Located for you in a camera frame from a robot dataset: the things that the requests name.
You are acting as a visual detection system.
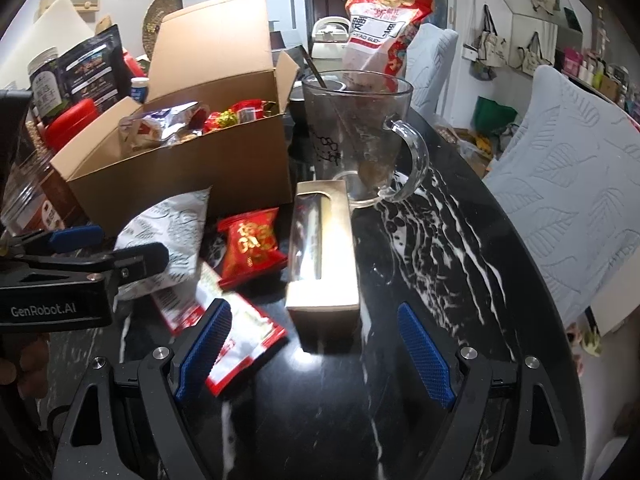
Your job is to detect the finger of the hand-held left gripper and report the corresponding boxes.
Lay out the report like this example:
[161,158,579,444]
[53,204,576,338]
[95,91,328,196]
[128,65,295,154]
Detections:
[0,224,104,262]
[19,241,171,302]

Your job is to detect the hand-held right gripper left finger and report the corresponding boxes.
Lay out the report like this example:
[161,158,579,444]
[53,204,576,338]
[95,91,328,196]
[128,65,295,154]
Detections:
[52,297,234,480]

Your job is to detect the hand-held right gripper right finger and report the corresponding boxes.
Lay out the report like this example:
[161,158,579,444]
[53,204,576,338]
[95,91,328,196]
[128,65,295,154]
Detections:
[396,301,586,480]

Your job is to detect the red white snack packet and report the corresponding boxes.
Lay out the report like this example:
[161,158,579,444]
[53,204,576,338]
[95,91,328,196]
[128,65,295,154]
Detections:
[150,260,289,399]

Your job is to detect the white patterned snack bag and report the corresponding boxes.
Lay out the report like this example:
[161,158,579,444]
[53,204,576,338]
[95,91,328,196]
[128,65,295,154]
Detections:
[114,187,214,301]

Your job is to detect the brown cardboard box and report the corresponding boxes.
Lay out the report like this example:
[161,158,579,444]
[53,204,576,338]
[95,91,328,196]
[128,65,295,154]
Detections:
[50,0,301,234]

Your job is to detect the red gold snack packet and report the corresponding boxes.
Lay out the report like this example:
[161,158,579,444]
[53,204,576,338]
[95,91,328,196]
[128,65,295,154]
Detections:
[216,207,289,291]

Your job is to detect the gold windowed box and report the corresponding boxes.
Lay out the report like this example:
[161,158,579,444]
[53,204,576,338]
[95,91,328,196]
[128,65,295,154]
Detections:
[285,180,361,329]

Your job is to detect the person's left hand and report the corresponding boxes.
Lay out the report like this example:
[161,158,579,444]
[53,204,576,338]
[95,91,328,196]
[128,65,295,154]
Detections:
[0,334,52,404]

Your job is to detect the clear plastic jar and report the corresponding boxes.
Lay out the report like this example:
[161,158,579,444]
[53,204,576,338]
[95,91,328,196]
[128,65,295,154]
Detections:
[0,154,87,232]

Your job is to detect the red plastic canister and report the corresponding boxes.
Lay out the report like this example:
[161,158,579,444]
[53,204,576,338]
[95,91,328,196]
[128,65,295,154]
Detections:
[45,98,99,154]

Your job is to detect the silver foil snack bag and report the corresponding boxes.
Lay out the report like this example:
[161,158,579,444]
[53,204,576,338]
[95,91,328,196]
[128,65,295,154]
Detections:
[118,101,211,156]

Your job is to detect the dark label white-lid jar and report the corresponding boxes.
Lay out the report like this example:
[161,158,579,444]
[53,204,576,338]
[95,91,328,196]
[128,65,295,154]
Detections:
[27,46,69,126]

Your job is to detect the red gold wrapped candy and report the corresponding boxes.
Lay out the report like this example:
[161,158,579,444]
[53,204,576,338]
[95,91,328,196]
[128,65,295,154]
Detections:
[202,107,241,134]

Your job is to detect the black stand-up pouch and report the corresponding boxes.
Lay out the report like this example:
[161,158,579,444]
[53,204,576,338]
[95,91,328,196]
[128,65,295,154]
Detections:
[56,24,134,114]

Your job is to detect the white foam board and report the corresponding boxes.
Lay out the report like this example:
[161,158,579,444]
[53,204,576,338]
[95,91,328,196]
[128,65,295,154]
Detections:
[15,0,96,82]

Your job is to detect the round woven mat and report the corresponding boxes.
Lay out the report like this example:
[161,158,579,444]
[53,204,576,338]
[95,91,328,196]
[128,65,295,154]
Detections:
[141,0,181,57]

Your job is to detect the clear glass mug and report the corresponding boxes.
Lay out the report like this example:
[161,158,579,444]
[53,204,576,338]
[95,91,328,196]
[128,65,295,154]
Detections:
[301,70,431,209]

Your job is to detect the green bag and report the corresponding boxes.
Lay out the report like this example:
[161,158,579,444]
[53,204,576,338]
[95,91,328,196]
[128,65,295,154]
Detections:
[472,96,519,134]

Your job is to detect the metal spoon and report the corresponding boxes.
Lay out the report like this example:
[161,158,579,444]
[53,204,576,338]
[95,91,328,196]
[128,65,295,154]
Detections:
[300,45,331,92]

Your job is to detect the canvas tote bag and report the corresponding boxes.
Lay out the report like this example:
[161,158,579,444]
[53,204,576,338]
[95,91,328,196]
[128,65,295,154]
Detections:
[472,5,511,69]

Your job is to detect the row of shelf bottles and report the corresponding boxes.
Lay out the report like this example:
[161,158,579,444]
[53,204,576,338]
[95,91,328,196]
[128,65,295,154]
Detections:
[562,45,640,112]

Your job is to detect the large red white nut bag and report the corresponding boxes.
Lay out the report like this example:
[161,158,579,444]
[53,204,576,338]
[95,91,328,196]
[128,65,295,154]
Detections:
[342,0,436,111]

